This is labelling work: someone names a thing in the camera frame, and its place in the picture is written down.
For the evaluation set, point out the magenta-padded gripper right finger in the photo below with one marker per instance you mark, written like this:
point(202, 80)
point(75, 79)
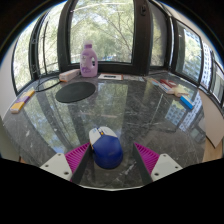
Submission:
point(148, 159)

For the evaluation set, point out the purple detergent bottle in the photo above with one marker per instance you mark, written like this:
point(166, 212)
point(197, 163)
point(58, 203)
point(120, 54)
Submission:
point(88, 61)

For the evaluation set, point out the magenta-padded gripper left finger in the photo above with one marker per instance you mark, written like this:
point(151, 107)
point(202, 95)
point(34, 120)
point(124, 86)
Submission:
point(75, 158)

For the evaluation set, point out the striped flat book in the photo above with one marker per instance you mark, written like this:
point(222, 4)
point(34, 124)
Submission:
point(160, 85)

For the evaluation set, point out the round black mouse pad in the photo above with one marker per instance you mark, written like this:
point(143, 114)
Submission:
point(75, 92)

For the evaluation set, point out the blue and white computer mouse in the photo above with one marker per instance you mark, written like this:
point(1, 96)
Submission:
point(107, 150)

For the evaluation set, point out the blue box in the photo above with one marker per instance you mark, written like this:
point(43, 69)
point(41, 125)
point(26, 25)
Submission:
point(186, 102)

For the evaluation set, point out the orange and white carton box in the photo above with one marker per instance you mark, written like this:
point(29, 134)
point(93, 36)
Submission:
point(69, 75)

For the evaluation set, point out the white framed card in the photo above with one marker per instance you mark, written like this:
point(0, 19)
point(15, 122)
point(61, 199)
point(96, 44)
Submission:
point(110, 76)

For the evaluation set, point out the red book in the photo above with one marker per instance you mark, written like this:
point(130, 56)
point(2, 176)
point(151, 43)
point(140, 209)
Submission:
point(167, 82)

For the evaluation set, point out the pale flat leaflet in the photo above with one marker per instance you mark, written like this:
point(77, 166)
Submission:
point(134, 78)

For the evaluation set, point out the beige book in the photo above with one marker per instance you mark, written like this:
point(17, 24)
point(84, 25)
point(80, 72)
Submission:
point(180, 90)

